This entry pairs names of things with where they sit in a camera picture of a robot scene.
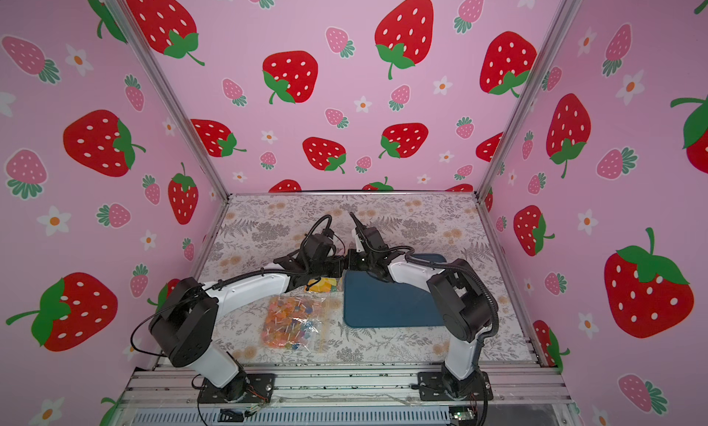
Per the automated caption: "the ziploc bag of lollipops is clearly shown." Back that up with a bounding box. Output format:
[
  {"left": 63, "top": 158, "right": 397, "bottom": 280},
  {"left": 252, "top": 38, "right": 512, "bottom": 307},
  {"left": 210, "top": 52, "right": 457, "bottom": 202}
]
[{"left": 261, "top": 295, "right": 326, "bottom": 350}]

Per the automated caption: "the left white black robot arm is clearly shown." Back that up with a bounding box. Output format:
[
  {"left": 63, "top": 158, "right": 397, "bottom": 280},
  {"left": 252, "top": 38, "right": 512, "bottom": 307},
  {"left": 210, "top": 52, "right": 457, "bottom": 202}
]
[{"left": 149, "top": 230, "right": 347, "bottom": 402}]

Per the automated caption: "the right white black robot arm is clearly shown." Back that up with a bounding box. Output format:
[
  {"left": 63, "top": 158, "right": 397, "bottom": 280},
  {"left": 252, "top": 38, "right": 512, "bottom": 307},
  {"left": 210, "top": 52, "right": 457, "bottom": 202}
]
[{"left": 348, "top": 223, "right": 500, "bottom": 399}]

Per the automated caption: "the yellow rubber duck toy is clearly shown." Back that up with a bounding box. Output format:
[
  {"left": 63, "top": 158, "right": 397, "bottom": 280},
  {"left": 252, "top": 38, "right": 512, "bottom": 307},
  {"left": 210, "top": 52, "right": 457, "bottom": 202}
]
[{"left": 306, "top": 278, "right": 339, "bottom": 293}]

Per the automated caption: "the dark teal rectangular mat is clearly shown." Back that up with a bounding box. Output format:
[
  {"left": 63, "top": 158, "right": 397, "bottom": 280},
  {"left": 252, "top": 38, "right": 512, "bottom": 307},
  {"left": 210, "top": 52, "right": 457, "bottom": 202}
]
[{"left": 343, "top": 257, "right": 444, "bottom": 329}]

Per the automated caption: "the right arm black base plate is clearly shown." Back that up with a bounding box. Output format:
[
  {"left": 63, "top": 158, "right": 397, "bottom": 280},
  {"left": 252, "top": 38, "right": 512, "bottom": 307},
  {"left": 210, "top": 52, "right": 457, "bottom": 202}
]
[{"left": 415, "top": 370, "right": 493, "bottom": 401}]

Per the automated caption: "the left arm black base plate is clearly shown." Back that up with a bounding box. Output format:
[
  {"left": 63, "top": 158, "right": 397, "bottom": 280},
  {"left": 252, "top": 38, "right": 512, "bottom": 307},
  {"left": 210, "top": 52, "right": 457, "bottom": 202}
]
[{"left": 197, "top": 372, "right": 277, "bottom": 404}]

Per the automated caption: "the aluminium rail frame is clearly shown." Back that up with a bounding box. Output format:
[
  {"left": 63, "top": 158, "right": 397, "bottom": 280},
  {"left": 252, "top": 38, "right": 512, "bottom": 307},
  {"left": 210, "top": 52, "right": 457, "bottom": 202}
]
[{"left": 110, "top": 363, "right": 582, "bottom": 425}]

